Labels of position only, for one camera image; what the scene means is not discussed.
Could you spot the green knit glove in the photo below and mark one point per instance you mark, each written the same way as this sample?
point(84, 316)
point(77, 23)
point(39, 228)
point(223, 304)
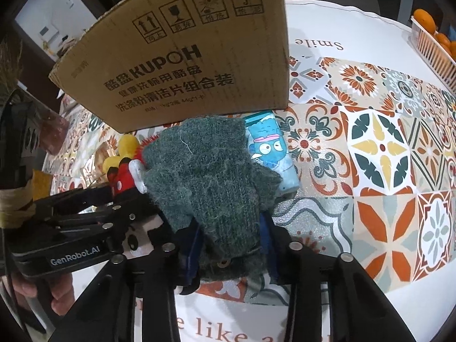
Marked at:
point(210, 181)

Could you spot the dried grass bunch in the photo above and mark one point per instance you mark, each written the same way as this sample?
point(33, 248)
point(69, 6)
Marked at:
point(10, 66)

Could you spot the white plastic basket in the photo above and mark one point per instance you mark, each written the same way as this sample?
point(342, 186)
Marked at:
point(433, 62)

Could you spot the red yellow mouse plush toy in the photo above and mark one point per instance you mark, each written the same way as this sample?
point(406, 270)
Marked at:
point(123, 176)

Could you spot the brown cardboard box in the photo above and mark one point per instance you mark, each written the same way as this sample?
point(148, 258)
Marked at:
point(178, 53)

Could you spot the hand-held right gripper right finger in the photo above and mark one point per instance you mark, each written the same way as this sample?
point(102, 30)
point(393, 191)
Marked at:
point(271, 256)

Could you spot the red spiky ball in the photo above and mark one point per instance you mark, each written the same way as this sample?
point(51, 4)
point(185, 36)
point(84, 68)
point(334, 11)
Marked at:
point(145, 144)

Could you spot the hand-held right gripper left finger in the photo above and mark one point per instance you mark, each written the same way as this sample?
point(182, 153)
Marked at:
point(191, 256)

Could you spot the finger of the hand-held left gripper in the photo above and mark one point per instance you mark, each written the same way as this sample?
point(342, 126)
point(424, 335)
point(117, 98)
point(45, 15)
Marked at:
point(85, 196)
point(107, 225)

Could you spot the black white panda plush toy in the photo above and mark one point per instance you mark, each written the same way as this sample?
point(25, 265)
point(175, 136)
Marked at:
point(144, 228)

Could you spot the blue cartoon packet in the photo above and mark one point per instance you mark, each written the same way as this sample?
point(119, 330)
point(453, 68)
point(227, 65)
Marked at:
point(270, 149)

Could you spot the golden shiny wrapper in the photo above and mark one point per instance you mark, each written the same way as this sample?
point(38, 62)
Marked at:
point(101, 156)

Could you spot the twine wrapped vase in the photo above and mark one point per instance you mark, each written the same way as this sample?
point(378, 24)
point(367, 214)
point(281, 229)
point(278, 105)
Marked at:
point(16, 205)

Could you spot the patterned tile print tablecloth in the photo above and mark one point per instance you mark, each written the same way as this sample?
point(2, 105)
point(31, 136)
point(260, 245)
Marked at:
point(374, 171)

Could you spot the orange fruit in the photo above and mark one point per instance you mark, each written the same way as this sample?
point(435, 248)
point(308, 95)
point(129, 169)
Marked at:
point(453, 49)
point(443, 40)
point(424, 19)

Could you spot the person's left hand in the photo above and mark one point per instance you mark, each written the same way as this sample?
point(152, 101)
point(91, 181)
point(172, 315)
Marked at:
point(58, 292)

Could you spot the clear glass cup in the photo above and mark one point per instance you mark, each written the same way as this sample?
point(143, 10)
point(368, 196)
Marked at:
point(53, 131)

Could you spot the mustard yellow cloth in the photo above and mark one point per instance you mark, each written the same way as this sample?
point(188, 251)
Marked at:
point(42, 183)

